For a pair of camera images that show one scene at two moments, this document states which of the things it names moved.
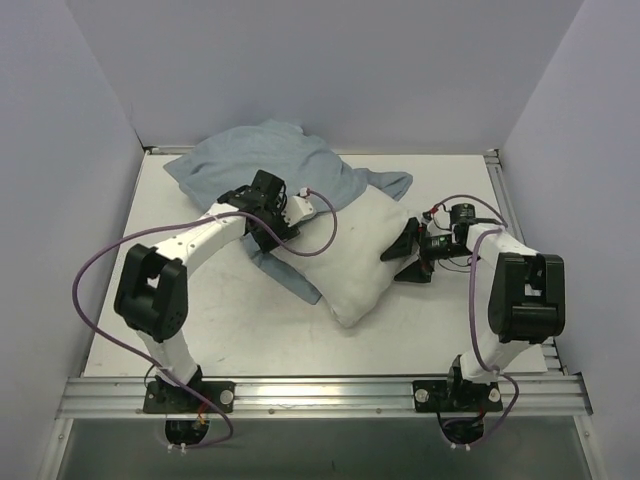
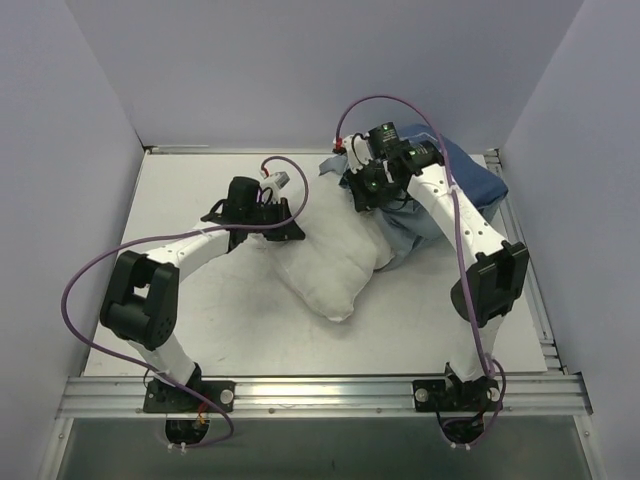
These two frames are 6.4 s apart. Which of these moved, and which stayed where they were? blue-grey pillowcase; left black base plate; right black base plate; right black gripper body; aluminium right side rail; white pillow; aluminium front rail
Moved: white pillow; blue-grey pillowcase; right black gripper body
Stayed: right black base plate; aluminium right side rail; aluminium front rail; left black base plate
